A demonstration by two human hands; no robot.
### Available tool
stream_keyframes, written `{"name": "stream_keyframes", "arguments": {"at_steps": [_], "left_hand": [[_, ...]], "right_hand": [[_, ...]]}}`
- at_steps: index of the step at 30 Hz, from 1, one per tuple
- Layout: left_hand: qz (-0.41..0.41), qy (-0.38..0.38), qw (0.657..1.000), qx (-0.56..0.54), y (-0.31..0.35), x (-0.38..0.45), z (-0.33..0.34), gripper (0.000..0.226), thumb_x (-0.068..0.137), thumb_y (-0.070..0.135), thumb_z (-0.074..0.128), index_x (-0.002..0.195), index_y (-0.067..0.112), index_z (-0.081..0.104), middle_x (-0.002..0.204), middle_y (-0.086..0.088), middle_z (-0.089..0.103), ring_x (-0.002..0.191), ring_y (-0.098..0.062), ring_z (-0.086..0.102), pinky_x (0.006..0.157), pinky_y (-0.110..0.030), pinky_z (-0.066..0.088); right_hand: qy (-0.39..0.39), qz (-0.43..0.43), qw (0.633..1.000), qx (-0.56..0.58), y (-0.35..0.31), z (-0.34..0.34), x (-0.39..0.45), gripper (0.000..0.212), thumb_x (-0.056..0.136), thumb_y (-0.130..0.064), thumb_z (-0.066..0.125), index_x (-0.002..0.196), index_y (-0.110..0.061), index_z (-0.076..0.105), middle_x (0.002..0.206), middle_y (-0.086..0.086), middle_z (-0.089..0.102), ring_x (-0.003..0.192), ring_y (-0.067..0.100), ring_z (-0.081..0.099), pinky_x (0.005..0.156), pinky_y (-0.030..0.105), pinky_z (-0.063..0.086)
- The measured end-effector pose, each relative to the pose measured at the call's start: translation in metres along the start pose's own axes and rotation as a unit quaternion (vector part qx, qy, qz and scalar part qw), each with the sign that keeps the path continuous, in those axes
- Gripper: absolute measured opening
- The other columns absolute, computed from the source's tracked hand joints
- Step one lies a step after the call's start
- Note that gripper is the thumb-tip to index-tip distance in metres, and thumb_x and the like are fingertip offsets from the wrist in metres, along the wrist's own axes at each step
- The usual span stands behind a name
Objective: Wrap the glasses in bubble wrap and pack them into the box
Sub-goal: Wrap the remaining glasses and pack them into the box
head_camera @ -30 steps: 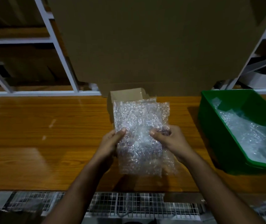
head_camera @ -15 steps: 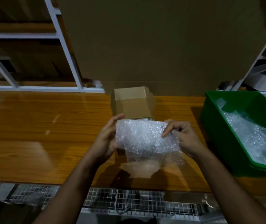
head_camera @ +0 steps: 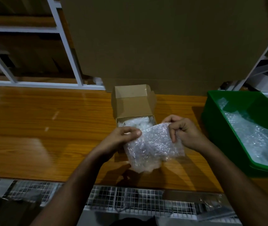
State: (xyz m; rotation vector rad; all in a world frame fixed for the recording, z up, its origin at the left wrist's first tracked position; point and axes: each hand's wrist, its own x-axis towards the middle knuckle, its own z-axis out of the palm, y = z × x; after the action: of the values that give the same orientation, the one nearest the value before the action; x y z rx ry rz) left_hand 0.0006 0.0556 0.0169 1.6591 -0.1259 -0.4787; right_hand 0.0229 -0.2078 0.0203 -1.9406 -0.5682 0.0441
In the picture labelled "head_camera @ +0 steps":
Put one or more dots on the bubble wrap bag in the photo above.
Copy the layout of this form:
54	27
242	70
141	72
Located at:
151	148

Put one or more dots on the white metal shelf rack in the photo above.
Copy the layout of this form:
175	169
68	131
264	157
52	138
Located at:
37	51

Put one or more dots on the large cardboard sheet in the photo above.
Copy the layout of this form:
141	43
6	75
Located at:
169	42

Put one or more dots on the person's left thumb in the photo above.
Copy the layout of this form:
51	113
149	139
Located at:
131	132

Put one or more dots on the person's left hand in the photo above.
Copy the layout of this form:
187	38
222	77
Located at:
115	142

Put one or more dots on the person's right hand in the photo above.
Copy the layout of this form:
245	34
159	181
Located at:
187	133

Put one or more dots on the person's right forearm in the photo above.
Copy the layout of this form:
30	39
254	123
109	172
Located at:
239	185

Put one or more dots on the white metal shelf frame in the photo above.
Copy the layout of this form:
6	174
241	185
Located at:
263	68

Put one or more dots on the person's left forearm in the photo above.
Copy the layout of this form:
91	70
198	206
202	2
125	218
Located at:
68	194

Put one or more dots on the small open cardboard box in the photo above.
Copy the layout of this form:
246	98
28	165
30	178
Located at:
134	103

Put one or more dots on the bubble wrapped items in box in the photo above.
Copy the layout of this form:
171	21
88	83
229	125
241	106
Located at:
136	122

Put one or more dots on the green plastic bin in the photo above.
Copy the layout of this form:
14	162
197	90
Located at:
237	129

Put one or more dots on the person's right thumb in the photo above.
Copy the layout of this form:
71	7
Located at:
171	118

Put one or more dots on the pile of bubble wrap bags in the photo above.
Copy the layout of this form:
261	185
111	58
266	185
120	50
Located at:
251	136

